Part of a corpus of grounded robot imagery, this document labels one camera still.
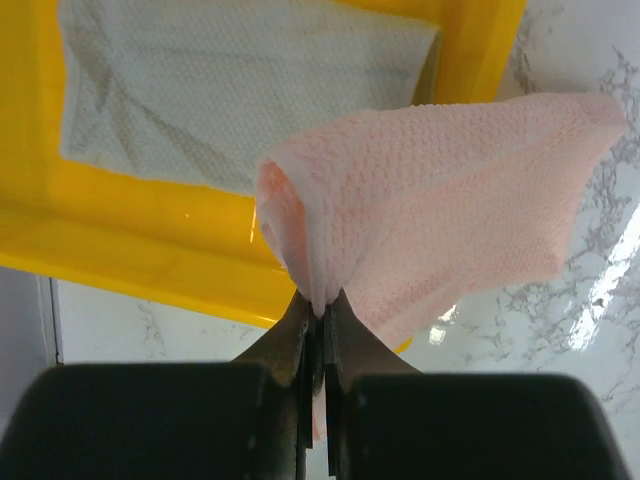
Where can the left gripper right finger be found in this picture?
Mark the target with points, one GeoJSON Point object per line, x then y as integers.
{"type": "Point", "coordinates": [351, 351]}

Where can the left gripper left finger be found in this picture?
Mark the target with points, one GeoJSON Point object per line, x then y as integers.
{"type": "Point", "coordinates": [286, 357]}

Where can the pink towel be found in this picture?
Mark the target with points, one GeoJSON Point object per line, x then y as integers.
{"type": "Point", "coordinates": [405, 211]}

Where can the grey towel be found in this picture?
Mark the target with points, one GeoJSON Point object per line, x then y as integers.
{"type": "Point", "coordinates": [195, 92]}

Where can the yellow plastic tray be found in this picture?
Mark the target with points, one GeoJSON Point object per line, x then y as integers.
{"type": "Point", "coordinates": [190, 246]}

